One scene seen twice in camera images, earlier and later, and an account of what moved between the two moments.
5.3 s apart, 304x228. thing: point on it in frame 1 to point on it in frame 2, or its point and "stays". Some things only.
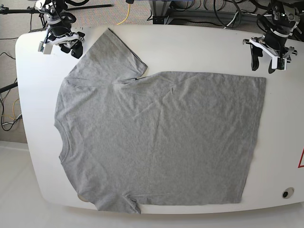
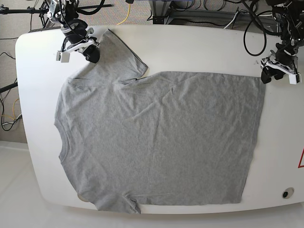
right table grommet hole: x=288 y=193 stays
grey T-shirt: x=166 y=138 stays
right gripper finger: x=256 y=53 to x=267 y=73
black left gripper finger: x=64 y=48 to x=88 y=57
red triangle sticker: x=300 y=160 stays
